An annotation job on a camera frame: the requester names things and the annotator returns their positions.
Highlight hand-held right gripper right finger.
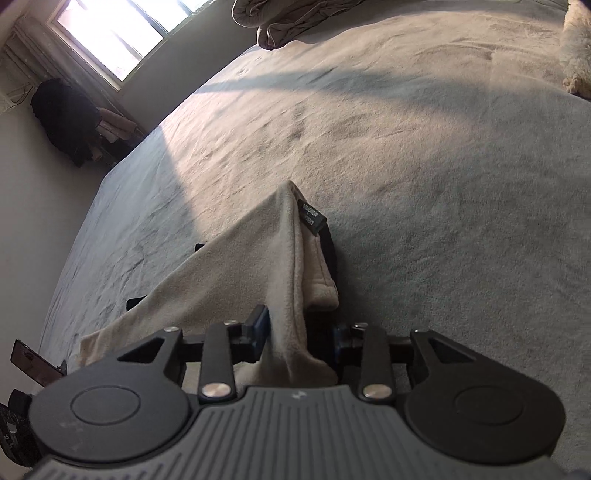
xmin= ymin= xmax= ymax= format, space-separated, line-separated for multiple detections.
xmin=332 ymin=323 xmax=481 ymax=402

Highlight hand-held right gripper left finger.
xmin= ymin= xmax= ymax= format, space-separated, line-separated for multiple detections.
xmin=115 ymin=304 xmax=271 ymax=402

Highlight beige sweatshirt with black sleeves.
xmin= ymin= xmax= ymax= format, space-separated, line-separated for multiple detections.
xmin=78 ymin=180 xmax=342 ymax=388

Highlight pink hanging clothes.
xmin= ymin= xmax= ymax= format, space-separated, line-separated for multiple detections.
xmin=95 ymin=107 xmax=139 ymax=144

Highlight black hanging clothes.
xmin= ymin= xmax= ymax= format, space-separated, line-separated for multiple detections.
xmin=30 ymin=78 xmax=105 ymax=168

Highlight black smartphone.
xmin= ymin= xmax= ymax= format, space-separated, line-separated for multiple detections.
xmin=10 ymin=339 xmax=63 ymax=386

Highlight bed with grey sheet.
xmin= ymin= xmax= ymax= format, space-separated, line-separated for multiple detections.
xmin=37 ymin=0 xmax=591 ymax=462

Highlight folded beige pink quilt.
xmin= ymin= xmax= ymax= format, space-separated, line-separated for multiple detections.
xmin=231 ymin=0 xmax=426 ymax=51

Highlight window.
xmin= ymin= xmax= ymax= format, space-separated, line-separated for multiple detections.
xmin=48 ymin=0 xmax=208 ymax=84

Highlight grey patterned curtain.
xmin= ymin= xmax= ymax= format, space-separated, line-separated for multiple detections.
xmin=2 ymin=21 xmax=139 ymax=134

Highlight white furry animal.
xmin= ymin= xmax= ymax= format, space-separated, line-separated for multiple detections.
xmin=558 ymin=0 xmax=591 ymax=97

